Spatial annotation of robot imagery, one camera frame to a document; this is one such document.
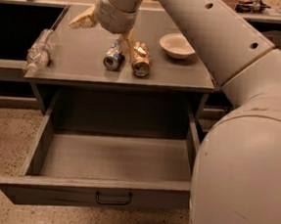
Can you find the clear plastic water bottle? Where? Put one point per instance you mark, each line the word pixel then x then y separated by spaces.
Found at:
pixel 40 53

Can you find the white ceramic bowl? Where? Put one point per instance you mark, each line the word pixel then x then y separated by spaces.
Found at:
pixel 176 46

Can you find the black drawer handle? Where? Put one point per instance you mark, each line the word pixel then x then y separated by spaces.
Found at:
pixel 113 200

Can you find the silver blue soda can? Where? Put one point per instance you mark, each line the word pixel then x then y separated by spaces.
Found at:
pixel 114 57

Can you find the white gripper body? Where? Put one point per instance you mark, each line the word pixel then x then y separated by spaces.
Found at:
pixel 113 20

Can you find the gold soda can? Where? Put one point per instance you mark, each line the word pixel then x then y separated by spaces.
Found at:
pixel 141 60

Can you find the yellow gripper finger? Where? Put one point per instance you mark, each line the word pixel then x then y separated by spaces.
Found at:
pixel 126 43
pixel 87 19

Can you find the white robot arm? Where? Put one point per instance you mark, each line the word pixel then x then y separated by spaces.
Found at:
pixel 237 172

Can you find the grey open top drawer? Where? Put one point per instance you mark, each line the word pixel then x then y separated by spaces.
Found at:
pixel 116 144

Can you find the grey drawer cabinet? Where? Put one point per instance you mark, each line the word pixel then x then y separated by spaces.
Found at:
pixel 79 58

